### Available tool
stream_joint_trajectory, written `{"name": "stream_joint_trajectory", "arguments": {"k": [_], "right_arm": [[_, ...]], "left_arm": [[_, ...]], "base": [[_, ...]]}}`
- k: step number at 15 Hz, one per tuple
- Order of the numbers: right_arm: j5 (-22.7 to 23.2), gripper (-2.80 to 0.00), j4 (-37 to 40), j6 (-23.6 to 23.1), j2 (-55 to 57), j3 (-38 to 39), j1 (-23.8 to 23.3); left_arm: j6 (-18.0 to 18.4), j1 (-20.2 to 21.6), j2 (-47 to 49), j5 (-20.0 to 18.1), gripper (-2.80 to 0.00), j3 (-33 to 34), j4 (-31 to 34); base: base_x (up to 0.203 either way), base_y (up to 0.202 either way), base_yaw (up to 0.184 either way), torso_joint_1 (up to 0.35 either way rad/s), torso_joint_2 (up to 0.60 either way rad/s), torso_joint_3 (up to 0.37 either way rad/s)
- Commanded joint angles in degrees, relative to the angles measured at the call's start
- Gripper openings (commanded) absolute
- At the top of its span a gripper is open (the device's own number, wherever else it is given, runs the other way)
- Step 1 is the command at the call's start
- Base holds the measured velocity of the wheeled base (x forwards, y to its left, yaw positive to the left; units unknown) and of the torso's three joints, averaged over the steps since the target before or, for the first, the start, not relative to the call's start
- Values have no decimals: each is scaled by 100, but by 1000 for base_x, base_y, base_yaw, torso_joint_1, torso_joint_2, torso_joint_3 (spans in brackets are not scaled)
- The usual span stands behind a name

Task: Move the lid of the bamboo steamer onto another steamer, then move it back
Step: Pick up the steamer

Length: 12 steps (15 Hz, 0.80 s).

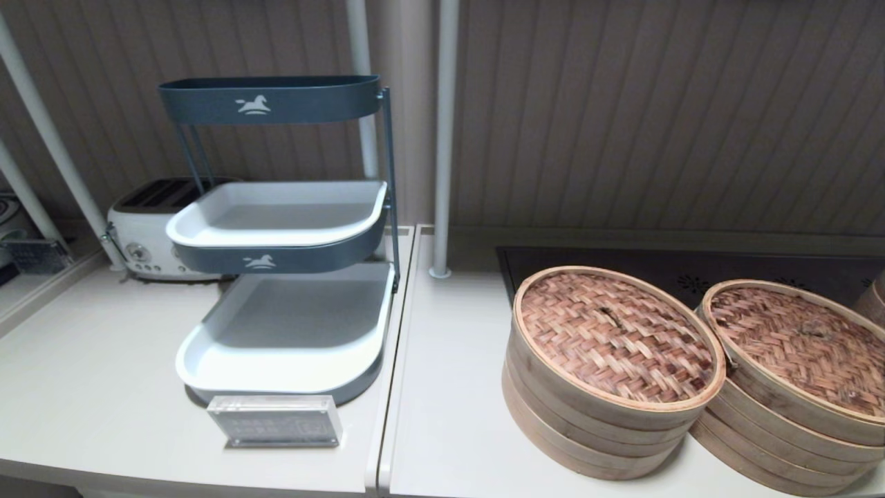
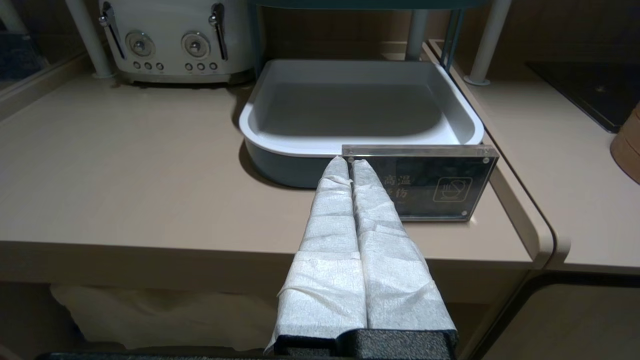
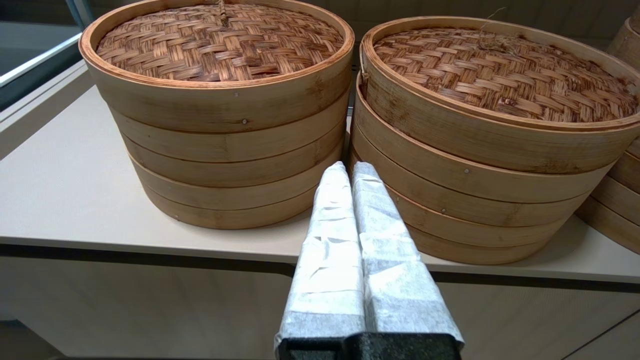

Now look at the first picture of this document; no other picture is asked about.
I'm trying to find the grey round appliance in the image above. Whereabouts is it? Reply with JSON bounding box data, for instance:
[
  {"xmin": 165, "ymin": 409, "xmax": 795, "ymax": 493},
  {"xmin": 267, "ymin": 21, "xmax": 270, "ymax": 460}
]
[{"xmin": 0, "ymin": 192, "xmax": 25, "ymax": 239}]

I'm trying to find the white tray blue underside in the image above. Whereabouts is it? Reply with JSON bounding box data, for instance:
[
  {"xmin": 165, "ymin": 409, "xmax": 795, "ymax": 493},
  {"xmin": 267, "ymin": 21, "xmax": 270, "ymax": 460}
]
[{"xmin": 166, "ymin": 180, "xmax": 389, "ymax": 275}]

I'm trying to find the right bamboo steamer stack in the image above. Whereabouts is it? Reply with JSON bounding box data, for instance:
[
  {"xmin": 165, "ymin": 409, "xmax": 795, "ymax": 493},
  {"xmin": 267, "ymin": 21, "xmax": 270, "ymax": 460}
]
[{"xmin": 696, "ymin": 279, "xmax": 885, "ymax": 447}]

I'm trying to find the black induction cooktop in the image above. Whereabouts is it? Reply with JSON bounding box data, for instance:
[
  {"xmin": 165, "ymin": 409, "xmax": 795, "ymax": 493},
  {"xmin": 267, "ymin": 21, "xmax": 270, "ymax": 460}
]
[{"xmin": 496, "ymin": 246, "xmax": 885, "ymax": 308}]

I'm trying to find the dark blue rack tray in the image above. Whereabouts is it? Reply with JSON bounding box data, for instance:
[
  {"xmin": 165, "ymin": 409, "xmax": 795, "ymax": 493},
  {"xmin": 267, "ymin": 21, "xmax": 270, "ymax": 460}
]
[{"xmin": 158, "ymin": 75, "xmax": 382, "ymax": 126}]

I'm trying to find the white retro toaster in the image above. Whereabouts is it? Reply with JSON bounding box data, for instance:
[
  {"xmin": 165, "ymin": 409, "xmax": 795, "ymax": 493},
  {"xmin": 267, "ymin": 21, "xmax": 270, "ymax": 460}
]
[{"xmin": 100, "ymin": 177, "xmax": 239, "ymax": 282}]

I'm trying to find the woven bamboo steamer lid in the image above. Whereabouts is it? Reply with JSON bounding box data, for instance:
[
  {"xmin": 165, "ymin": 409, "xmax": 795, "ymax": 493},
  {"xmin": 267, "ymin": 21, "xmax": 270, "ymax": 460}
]
[{"xmin": 507, "ymin": 266, "xmax": 727, "ymax": 438}]

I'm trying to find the bamboo steamer basket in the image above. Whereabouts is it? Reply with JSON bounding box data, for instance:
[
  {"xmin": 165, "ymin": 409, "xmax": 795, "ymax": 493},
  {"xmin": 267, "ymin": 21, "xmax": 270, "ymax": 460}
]
[
  {"xmin": 688, "ymin": 415, "xmax": 885, "ymax": 497},
  {"xmin": 503, "ymin": 360, "xmax": 692, "ymax": 460},
  {"xmin": 503, "ymin": 384, "xmax": 682, "ymax": 481},
  {"xmin": 691, "ymin": 387, "xmax": 885, "ymax": 478}
]

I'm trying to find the large white rack tray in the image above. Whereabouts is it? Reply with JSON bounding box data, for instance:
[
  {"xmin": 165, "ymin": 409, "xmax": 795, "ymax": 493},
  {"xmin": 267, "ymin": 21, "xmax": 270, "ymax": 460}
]
[{"xmin": 175, "ymin": 261, "xmax": 396, "ymax": 407}]

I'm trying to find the metal mesh holder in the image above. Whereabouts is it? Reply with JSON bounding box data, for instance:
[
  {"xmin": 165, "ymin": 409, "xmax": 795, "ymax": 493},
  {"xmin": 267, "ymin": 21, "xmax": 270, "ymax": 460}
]
[{"xmin": 0, "ymin": 239, "xmax": 73, "ymax": 275}]

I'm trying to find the clear acrylic sign block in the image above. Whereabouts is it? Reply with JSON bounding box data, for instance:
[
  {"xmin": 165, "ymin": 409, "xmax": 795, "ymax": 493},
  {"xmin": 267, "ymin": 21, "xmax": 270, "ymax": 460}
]
[{"xmin": 207, "ymin": 394, "xmax": 344, "ymax": 448}]

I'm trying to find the white metal pole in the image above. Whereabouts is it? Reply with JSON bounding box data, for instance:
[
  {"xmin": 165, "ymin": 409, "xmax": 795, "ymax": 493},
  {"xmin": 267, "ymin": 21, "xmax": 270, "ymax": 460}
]
[
  {"xmin": 0, "ymin": 14, "xmax": 129, "ymax": 272},
  {"xmin": 429, "ymin": 0, "xmax": 460, "ymax": 279},
  {"xmin": 0, "ymin": 142, "xmax": 70, "ymax": 250},
  {"xmin": 346, "ymin": 0, "xmax": 381, "ymax": 181}
]

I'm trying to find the dark blue rack frame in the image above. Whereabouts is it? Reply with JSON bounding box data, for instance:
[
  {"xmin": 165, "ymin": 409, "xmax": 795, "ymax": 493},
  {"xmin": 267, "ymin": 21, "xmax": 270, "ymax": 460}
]
[{"xmin": 173, "ymin": 86, "xmax": 403, "ymax": 295}]

